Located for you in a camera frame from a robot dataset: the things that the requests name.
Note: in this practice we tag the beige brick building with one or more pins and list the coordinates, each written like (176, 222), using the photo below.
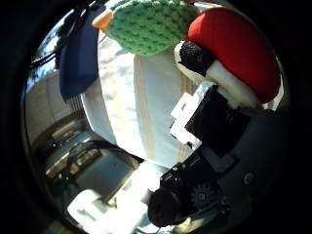
(48, 107)

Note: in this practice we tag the blue plastic container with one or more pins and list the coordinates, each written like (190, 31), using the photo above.
(78, 58)

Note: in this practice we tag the red plush toy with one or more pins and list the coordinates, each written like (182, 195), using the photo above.
(240, 48)

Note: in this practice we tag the green crochet toy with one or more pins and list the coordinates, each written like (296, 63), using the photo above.
(149, 26)

